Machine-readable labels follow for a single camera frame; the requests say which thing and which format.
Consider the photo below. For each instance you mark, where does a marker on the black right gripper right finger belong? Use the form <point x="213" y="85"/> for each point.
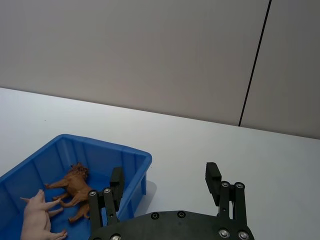
<point x="220" y="190"/>

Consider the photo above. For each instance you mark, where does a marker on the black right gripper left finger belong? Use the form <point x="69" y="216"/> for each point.
<point x="115" y="190"/>

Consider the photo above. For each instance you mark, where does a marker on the blue plastic bin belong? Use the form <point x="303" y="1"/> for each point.
<point x="82" y="175"/>

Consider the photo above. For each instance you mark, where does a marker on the brown toy lion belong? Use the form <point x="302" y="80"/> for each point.
<point x="73" y="190"/>

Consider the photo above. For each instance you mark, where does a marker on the pink toy pig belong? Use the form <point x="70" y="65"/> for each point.
<point x="37" y="217"/>

